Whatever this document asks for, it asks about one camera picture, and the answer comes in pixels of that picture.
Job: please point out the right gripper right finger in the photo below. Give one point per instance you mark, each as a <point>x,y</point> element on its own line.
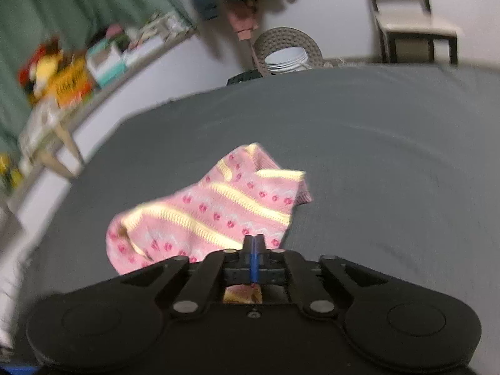
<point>267,264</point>

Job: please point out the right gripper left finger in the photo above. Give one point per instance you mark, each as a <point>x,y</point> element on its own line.
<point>239,265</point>

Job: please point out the pink striped knit sweater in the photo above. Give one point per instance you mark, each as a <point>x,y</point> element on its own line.
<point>245,193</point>

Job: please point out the grey bed sheet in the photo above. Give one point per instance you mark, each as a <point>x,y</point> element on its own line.
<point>402,163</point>

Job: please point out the white plastic bucket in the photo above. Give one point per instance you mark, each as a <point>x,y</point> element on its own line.
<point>287,60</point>

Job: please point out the woven round basket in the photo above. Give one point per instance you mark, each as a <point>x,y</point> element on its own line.
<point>275,39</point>

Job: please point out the yellow orange box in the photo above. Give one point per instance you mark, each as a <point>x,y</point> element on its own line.
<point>71,84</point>

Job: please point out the pink hanging garment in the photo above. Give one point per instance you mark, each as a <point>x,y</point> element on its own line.
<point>243,18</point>

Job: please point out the cluttered windowsill shelf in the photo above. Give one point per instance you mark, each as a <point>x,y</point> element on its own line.
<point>114,53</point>

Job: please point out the white black wooden chair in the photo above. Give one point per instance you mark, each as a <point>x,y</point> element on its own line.
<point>405,25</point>

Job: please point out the red yellow plush toy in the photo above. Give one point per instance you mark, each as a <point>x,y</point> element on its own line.
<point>33,78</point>

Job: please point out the green curtain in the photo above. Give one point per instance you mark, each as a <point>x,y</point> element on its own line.
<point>25,24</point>

